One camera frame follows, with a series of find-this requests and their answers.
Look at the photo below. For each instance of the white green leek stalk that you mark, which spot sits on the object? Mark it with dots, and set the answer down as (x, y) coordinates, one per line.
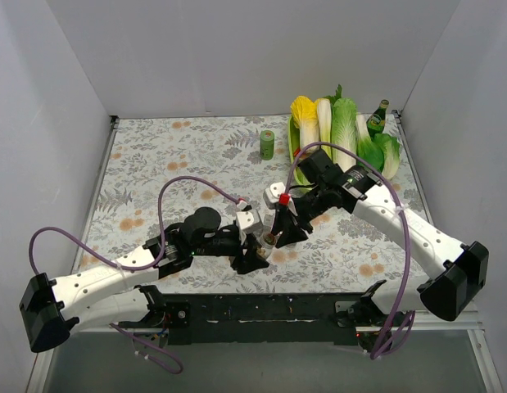
(324, 116)

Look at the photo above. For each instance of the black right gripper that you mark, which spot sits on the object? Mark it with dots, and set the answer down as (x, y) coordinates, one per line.
(294, 217)

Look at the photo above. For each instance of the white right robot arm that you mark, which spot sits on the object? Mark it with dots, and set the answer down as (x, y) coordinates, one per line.
(456, 272)

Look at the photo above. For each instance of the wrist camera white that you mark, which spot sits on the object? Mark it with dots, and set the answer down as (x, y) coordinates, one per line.
(247, 219)
(275, 195)

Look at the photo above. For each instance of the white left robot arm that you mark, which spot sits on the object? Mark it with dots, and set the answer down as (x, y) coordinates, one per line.
(52, 309)

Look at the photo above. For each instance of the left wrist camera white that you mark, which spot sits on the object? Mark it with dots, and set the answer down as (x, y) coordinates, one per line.
(247, 219)

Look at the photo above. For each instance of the green Perrier glass bottle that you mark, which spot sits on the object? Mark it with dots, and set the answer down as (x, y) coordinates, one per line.
(376, 122)

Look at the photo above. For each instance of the yellow napa cabbage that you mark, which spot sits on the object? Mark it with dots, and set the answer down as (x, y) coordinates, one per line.
(305, 118)

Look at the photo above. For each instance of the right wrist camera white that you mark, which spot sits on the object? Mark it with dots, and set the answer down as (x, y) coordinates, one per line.
(275, 195)

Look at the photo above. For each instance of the bok choy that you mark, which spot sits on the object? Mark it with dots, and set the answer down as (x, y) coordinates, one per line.
(367, 149)

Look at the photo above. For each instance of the green plastic basin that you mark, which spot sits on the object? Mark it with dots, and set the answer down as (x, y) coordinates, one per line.
(293, 139)

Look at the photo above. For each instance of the clear pill bottle gold capsules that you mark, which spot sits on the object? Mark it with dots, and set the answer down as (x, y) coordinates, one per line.
(266, 243)

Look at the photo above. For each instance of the floral tablecloth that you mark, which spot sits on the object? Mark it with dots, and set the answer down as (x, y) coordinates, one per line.
(160, 171)

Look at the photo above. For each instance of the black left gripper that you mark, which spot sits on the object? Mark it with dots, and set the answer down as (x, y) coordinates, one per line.
(242, 248)

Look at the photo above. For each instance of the green cylindrical container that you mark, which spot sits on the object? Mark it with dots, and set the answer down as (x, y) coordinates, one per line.
(267, 139)

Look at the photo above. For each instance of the large green napa cabbage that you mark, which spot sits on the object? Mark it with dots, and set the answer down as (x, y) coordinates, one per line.
(343, 131)

